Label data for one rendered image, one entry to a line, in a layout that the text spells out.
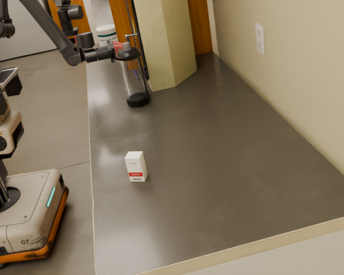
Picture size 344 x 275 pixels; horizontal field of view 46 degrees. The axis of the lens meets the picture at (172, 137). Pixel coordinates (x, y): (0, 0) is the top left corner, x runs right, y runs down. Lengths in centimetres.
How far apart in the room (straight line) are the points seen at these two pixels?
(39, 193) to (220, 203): 168
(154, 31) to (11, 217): 137
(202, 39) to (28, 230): 140
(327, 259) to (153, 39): 112
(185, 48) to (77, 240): 136
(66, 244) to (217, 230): 168
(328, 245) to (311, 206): 10
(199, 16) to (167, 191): 122
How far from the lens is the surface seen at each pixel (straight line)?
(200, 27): 221
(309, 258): 112
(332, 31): 117
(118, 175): 131
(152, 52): 180
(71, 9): 217
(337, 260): 117
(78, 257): 250
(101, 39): 255
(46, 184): 268
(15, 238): 245
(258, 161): 126
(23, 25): 681
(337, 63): 117
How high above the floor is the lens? 165
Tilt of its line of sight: 29 degrees down
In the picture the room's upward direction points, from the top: 11 degrees counter-clockwise
